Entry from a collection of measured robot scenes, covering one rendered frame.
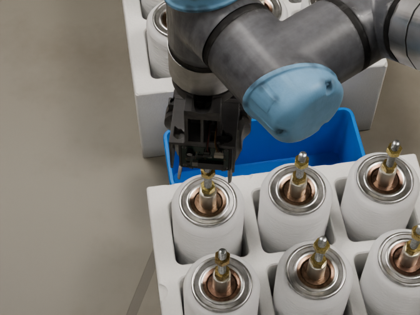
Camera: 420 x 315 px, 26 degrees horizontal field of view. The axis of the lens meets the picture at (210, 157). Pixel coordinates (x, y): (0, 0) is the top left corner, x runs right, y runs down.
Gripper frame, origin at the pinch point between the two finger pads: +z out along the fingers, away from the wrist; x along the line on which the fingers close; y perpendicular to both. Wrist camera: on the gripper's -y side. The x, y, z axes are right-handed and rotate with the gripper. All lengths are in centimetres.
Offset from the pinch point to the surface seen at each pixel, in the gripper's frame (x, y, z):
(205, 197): -0.2, 1.8, 7.0
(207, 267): 0.9, 10.2, 9.5
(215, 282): 2.0, 13.0, 7.7
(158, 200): -7.2, -2.8, 17.0
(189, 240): -2.0, 5.0, 13.0
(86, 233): -19.8, -5.9, 35.0
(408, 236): 25.8, 3.6, 9.6
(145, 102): -11.4, -20.9, 19.2
